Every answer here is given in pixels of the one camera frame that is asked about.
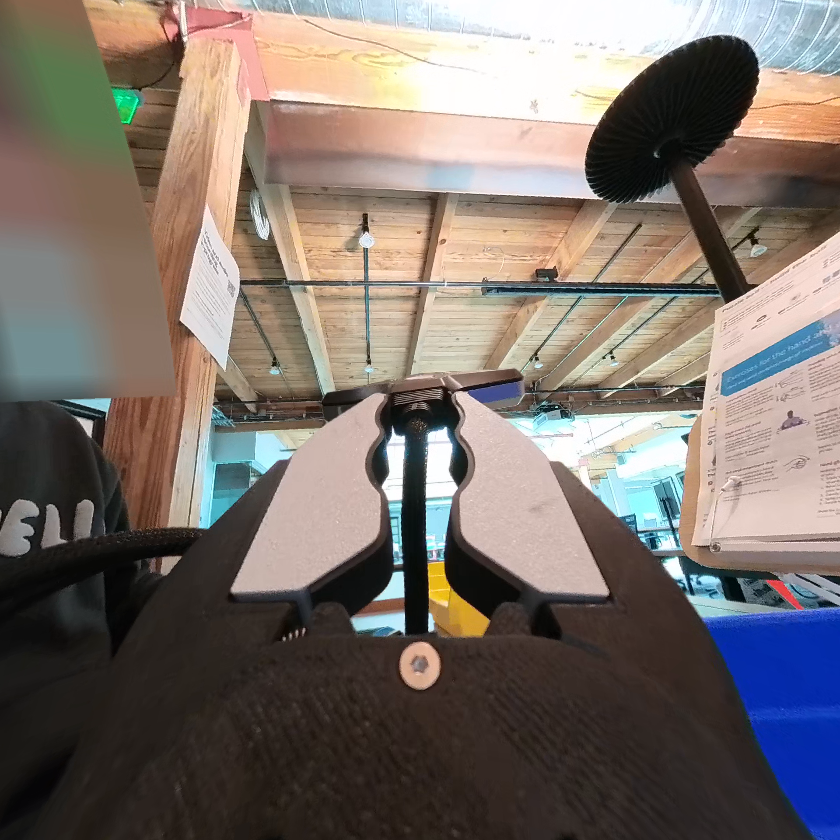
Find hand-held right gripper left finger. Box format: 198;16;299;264
230;392;395;608

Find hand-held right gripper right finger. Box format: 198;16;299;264
445;392;611;605

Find blue plastic bin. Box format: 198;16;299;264
701;607;840;840

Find ceiling projector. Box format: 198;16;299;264
530;403;578;435

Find yellow plastic bin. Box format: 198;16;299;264
427;561;492;639

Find brown board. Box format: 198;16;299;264
679;410;840;574

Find white paper notice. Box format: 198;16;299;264
179;205;241;372

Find printed instruction sheet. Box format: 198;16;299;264
691;233;840;551

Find ceiling track spotlights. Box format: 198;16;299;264
266;213;770;379

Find person's black clothing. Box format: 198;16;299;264
0;400;206;840

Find black lamp stand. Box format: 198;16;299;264
584;36;762;304

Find black ceiling rail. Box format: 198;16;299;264
239;277;723;298

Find wooden post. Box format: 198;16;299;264
104;36;254;573

